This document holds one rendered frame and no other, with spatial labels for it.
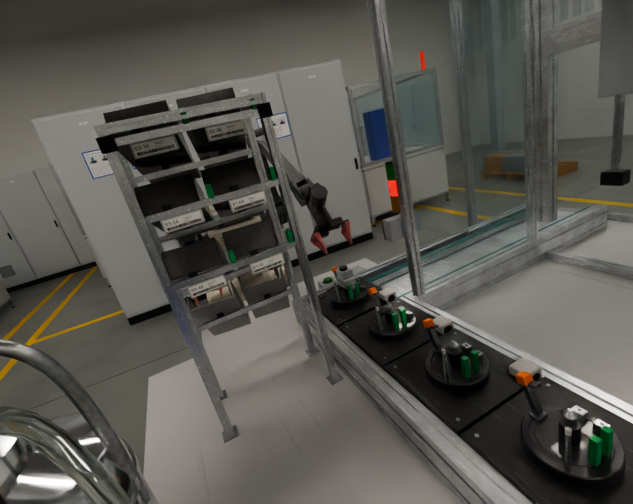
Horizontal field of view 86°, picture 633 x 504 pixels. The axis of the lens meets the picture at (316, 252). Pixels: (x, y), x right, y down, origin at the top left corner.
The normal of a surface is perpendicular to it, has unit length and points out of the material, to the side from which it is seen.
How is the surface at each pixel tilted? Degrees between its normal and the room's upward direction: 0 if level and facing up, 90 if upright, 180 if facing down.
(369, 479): 0
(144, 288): 90
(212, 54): 90
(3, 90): 90
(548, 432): 0
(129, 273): 90
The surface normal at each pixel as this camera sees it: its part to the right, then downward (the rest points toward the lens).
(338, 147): 0.35, 0.24
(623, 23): -0.88, 0.34
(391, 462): -0.23, -0.92
